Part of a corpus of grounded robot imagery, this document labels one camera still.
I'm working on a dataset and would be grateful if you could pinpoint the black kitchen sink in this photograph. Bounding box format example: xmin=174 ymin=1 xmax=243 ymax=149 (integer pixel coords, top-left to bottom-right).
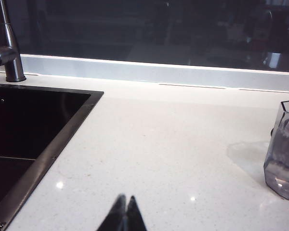
xmin=0 ymin=83 xmax=105 ymax=231

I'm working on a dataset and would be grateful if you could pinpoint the clear faceted glass mug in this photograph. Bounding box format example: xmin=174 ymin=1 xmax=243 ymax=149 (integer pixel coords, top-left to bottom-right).
xmin=263 ymin=99 xmax=289 ymax=202

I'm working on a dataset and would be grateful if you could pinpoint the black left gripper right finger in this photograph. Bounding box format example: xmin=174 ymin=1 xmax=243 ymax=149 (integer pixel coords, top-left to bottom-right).
xmin=126 ymin=195 xmax=148 ymax=231

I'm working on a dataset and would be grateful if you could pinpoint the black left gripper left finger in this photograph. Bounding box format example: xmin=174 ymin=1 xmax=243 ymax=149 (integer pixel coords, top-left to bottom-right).
xmin=96 ymin=193 xmax=127 ymax=231

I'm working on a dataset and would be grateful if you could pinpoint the dark metal kitchen faucet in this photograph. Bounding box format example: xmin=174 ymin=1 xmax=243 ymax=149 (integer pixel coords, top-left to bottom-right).
xmin=0 ymin=0 xmax=26 ymax=82

